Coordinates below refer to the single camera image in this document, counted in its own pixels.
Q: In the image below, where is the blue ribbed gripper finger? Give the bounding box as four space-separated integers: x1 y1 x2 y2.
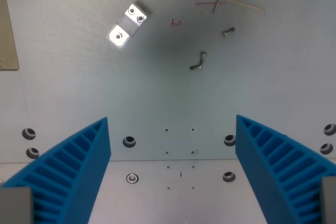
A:
0 116 112 224
235 114 336 224

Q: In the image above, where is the short black countersunk screw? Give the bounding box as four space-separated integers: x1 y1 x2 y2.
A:
223 26 236 39

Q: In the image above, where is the brown flat board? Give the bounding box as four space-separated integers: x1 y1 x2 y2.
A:
0 0 20 71

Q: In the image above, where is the metal hex key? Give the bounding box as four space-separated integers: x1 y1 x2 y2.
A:
213 0 266 16

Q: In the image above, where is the aluminium bracket with holes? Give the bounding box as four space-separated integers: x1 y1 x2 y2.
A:
106 2 151 50

